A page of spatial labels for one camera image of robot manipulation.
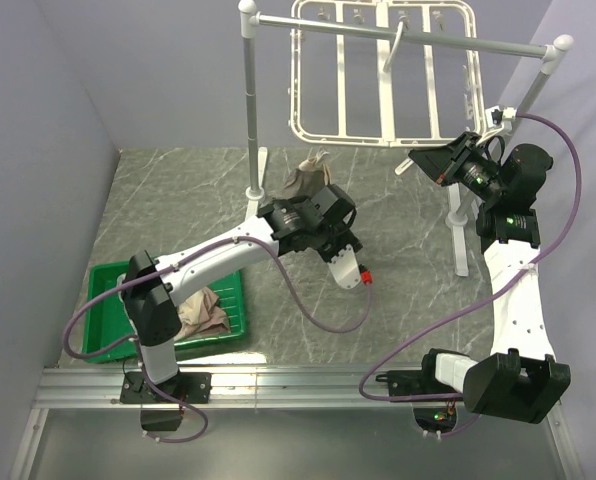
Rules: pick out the white clip drying hanger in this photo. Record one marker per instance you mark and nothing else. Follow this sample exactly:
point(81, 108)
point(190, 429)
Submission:
point(383, 73)

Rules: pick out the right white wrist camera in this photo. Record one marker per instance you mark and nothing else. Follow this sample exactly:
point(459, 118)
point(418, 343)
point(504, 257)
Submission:
point(499, 121)

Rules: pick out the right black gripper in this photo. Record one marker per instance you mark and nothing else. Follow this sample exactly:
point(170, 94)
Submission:
point(444, 163)

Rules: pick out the taupe beige underwear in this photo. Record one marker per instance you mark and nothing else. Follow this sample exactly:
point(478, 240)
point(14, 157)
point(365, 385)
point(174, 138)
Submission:
point(311, 176)

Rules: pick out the green plastic tray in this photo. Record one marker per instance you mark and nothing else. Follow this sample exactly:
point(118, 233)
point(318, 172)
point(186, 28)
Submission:
point(107, 321)

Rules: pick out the beige pink underwear pile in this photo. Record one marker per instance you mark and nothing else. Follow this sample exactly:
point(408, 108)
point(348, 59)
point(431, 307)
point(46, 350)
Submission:
point(201, 315)

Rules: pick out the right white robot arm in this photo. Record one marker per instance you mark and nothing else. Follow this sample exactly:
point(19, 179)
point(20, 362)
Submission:
point(521, 379)

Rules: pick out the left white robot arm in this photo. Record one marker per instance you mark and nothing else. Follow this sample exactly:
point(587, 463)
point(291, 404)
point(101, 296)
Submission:
point(330, 209)

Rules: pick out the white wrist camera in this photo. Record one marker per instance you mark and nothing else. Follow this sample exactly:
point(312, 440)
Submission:
point(499, 121)
point(346, 271)

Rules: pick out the aluminium rail base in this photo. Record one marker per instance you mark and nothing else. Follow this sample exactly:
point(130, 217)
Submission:
point(276, 422)

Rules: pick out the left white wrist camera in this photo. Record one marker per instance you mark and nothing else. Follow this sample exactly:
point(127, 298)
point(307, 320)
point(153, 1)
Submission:
point(346, 271)

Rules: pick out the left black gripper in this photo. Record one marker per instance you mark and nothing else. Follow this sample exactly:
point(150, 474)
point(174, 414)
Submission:
point(348, 239)

